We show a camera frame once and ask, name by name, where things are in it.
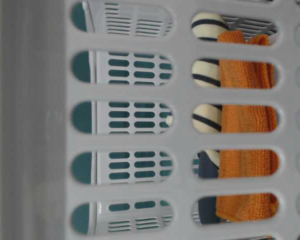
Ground cream navy striped cloth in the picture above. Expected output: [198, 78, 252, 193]
[191, 12, 229, 225]

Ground white plastic shopping basket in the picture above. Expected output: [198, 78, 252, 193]
[0, 0, 300, 240]

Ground orange knitted cloth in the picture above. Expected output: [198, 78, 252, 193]
[216, 30, 279, 222]

